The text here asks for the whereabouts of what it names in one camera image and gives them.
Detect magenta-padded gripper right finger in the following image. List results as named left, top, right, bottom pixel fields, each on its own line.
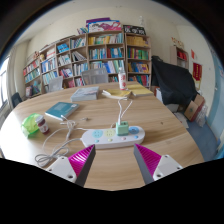
left=133, top=143, right=184, bottom=185

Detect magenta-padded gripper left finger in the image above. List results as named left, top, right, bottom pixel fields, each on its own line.
left=45, top=143, right=97, bottom=188

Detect green charger block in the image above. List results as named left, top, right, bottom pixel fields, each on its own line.
left=115, top=121, right=130, bottom=136

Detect white charger cable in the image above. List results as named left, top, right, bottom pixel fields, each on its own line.
left=60, top=95, right=134, bottom=132

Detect papers on floor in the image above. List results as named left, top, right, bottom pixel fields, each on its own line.
left=173, top=111, right=190, bottom=129

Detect white power strip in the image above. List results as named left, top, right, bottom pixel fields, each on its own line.
left=80, top=125, right=146, bottom=150

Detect green plastic bag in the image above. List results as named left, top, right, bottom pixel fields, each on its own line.
left=21, top=112, right=43, bottom=138

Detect teal book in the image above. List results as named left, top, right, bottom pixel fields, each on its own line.
left=44, top=101, right=80, bottom=121

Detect white box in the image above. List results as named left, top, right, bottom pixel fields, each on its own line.
left=155, top=87, right=181, bottom=113

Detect cardboard box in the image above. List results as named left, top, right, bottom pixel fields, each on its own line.
left=183, top=94, right=206, bottom=123

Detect grey book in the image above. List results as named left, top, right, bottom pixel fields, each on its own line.
left=70, top=86, right=100, bottom=103

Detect closed yellow book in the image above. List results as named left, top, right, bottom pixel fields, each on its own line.
left=126, top=83, right=155, bottom=98

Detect dark chair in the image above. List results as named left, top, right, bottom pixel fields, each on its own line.
left=10, top=92, right=24, bottom=108

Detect narrow grey mesh chair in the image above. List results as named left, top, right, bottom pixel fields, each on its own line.
left=48, top=76, right=64, bottom=93

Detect black cloth cover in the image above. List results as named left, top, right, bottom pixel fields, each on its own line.
left=150, top=55, right=198, bottom=108

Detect wide grey mesh chair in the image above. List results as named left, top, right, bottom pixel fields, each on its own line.
left=81, top=67, right=110, bottom=86

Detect red-labelled drink bottle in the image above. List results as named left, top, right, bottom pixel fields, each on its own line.
left=117, top=66, right=128, bottom=91

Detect window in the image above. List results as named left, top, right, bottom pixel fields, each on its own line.
left=0, top=56, right=11, bottom=111

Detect small wooden shelf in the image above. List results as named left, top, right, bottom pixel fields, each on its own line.
left=169, top=45, right=190, bottom=70

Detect wooden bookshelf unit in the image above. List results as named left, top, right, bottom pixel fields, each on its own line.
left=22, top=17, right=153, bottom=99

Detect white power strip cable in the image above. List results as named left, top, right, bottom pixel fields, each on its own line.
left=34, top=119, right=84, bottom=168

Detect red wall banner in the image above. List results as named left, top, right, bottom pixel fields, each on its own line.
left=192, top=62, right=203, bottom=82

